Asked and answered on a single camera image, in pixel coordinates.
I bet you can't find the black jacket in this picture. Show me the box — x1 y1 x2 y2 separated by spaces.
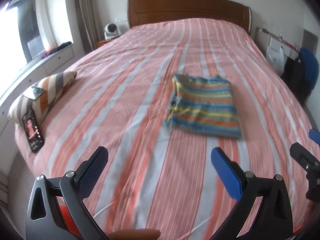
280 54 313 105

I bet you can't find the striped knit sweater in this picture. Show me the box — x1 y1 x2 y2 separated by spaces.
164 74 242 139

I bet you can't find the wooden headboard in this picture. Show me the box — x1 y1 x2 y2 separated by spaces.
127 0 252 34

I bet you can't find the pink striped bed cover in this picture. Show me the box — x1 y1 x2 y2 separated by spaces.
14 18 313 240

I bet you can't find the silver smartphone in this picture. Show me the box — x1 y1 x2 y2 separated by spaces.
23 86 45 100

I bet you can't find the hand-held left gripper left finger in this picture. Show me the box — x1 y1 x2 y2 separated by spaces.
26 146 109 240

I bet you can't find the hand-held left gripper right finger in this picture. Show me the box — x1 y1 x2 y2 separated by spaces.
211 147 293 240

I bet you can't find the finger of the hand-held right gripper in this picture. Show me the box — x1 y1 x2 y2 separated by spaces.
290 142 320 172
309 129 320 145

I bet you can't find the window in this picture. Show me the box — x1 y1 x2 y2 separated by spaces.
0 0 45 63

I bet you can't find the black smartphone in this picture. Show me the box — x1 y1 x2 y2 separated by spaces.
22 109 45 153

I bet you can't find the white window seat cabinet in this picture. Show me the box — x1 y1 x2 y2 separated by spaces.
0 44 75 120

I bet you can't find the dark clothes pile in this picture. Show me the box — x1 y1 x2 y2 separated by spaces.
41 41 73 58

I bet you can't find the white desk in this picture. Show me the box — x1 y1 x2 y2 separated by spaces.
256 26 299 73

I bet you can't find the striped pillow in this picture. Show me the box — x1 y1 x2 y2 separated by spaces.
7 71 78 125

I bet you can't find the brown curtain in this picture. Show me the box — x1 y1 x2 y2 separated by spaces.
75 0 103 53

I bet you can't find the person's left hand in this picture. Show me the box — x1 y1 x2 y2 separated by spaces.
105 228 161 240

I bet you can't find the white table fan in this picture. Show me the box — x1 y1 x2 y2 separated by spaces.
104 23 120 40

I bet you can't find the blue garment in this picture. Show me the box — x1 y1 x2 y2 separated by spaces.
299 47 320 90

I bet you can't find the white sheer curtain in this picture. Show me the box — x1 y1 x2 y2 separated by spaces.
35 0 57 52

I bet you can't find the white plastic bag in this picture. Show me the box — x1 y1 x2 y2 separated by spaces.
266 46 285 74

